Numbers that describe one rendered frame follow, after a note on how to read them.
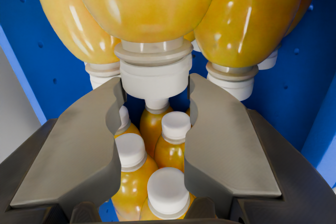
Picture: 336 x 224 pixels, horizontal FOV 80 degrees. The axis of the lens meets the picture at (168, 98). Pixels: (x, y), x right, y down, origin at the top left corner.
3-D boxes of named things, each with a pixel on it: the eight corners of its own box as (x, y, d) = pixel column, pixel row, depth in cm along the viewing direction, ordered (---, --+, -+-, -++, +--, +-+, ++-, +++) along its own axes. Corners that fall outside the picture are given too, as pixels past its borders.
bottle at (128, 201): (160, 203, 38) (150, 129, 28) (172, 243, 33) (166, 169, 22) (122, 217, 36) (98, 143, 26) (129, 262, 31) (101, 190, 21)
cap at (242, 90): (263, 79, 15) (258, 99, 16) (249, 58, 18) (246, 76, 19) (209, 79, 15) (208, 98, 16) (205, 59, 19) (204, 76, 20)
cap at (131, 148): (142, 141, 27) (140, 131, 26) (149, 164, 23) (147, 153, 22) (112, 149, 26) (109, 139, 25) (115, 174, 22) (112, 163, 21)
